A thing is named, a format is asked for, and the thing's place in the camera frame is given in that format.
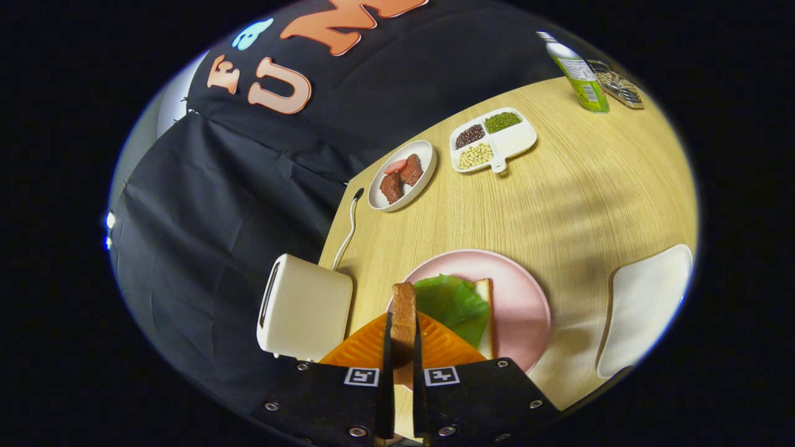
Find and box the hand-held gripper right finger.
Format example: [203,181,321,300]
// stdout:
[412,310,560,446]

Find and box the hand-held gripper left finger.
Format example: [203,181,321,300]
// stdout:
[252,310,396,446]

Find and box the brown crust bread slice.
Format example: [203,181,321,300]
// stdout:
[391,282,418,389]

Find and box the green lettuce leaf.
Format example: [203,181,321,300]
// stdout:
[414,274,491,348]

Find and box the white toaster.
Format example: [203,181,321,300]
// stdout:
[257,253,354,362]

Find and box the white bread slice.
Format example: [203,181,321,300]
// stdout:
[475,278,497,361]

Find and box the pink round plate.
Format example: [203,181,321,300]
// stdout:
[386,249,552,392]

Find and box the white oval plate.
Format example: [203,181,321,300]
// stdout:
[368,140,437,212]

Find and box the brown braised meat piece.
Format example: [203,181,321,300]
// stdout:
[399,153,424,187]
[379,172,404,204]

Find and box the black backdrop cloth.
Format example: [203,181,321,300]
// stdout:
[109,0,597,417]

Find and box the pile of soybeans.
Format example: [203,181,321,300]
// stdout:
[458,143,494,170]

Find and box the white square plate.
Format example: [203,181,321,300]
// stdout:
[596,243,694,381]

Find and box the pile of red beans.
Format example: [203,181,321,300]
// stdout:
[455,124,486,150]

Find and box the white divided dish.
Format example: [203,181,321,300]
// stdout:
[449,107,538,174]

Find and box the pile of green beans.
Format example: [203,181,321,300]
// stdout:
[484,112,523,134]

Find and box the green and silver bottle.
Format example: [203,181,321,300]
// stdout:
[537,31,611,114]

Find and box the white toaster power cable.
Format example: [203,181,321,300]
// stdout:
[332,187,365,271]

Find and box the metal wire basket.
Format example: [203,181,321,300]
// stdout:
[587,59,645,110]

